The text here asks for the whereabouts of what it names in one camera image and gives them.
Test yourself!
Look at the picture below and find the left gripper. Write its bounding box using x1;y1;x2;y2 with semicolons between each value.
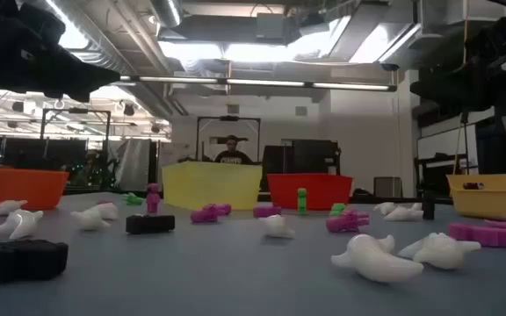
0;41;121;104

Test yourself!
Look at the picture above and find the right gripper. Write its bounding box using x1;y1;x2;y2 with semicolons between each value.
410;43;506;107

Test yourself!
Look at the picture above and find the whiteboard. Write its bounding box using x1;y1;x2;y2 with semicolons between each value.
416;124;479;162

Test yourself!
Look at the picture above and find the grey fabric cover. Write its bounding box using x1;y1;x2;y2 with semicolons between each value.
114;138;152;192

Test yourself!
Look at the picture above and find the black shelf rack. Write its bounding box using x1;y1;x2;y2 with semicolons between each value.
414;153;469;198

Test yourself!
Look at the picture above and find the black monitor row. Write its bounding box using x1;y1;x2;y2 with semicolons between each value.
0;135;90;170

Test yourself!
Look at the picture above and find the grey trash bin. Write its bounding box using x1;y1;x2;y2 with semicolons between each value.
373;176;403;198

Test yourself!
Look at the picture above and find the orange round bowl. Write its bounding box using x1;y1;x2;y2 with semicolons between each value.
0;166;70;212

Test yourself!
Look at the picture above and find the black cabinet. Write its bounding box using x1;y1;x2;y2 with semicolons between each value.
261;139;343;176

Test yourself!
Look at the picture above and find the black toy figurine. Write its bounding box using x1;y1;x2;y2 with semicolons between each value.
0;236;69;282
125;213;176;235

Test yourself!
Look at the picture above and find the red slotted basket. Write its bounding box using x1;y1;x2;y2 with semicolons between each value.
266;172;355;212

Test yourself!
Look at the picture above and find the person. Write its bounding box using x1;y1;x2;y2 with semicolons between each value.
213;134;254;166

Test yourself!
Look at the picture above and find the yellow translucent bin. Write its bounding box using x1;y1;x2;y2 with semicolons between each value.
161;160;264;212

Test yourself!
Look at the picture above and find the long ceiling tube light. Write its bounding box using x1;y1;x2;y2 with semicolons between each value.
119;75;398;92

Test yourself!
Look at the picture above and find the grey ceiling air unit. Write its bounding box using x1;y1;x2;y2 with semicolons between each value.
255;11;303;43

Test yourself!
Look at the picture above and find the black gantry frame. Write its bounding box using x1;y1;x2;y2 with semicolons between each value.
40;107;112;192
195;115;262;164

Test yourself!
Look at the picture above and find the yellow hanging rope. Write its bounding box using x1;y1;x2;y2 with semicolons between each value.
453;19;469;175

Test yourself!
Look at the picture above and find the silver round ventilation duct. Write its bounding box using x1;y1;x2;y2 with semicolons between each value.
149;0;184;28

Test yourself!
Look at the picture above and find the mustard yellow handled bin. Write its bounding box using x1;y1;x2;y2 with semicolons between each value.
445;168;506;225

